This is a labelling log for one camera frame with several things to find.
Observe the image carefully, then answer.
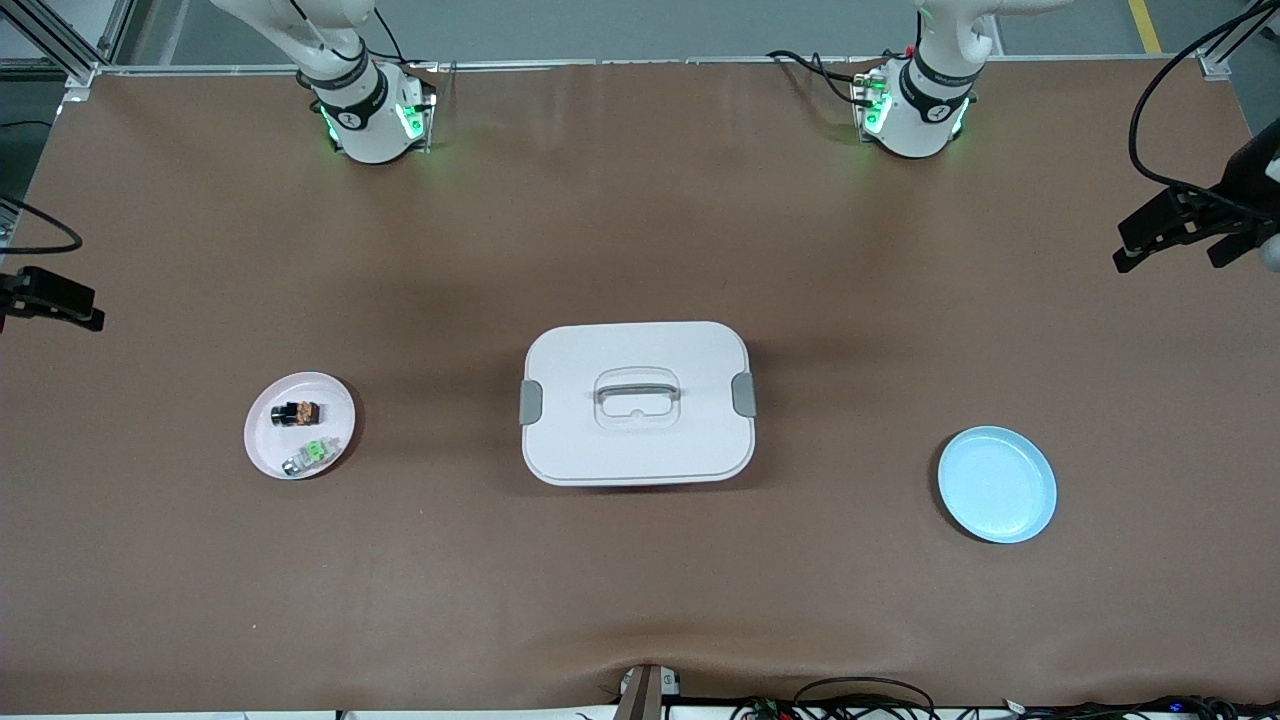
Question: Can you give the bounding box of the brown table mat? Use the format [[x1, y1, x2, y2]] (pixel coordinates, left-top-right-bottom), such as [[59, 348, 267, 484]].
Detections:
[[0, 58, 1280, 716]]

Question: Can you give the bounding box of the black base power cable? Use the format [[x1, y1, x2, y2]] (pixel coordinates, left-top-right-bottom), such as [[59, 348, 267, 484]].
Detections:
[[766, 48, 873, 106]]

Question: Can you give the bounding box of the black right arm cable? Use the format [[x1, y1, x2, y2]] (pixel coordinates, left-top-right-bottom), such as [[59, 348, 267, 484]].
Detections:
[[0, 196, 84, 255]]

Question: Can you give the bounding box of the brown camera mount post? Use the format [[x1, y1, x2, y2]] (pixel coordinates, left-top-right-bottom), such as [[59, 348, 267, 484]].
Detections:
[[615, 663, 683, 720]]

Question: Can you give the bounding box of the pink round plate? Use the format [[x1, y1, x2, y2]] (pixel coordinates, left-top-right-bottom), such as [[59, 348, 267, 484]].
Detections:
[[243, 371, 358, 482]]

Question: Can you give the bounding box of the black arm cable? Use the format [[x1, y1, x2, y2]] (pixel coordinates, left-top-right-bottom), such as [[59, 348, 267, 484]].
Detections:
[[0, 196, 84, 255], [1128, 0, 1280, 223]]

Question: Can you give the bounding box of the white lidded box with handle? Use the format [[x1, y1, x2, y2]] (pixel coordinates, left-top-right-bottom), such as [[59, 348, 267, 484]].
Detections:
[[518, 320, 758, 488]]

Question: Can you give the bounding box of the aluminium frame post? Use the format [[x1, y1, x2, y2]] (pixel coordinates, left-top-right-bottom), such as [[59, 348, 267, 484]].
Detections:
[[1198, 0, 1280, 81], [0, 0, 136, 91]]

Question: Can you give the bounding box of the looped black cable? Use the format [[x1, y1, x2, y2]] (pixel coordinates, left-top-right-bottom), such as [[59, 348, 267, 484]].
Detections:
[[795, 677, 938, 720]]

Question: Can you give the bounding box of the light blue round plate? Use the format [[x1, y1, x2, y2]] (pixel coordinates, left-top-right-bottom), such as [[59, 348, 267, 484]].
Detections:
[[936, 425, 1059, 546]]

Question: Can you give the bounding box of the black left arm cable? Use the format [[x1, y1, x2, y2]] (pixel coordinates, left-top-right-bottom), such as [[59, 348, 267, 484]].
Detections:
[[1128, 0, 1280, 223]]

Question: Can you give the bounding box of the black cable bundle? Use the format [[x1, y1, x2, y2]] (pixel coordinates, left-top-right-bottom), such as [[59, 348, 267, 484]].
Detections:
[[730, 695, 1280, 720]]

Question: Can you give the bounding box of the green push-button switch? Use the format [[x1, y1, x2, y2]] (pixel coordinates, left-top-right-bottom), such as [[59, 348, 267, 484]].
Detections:
[[281, 438, 341, 477]]

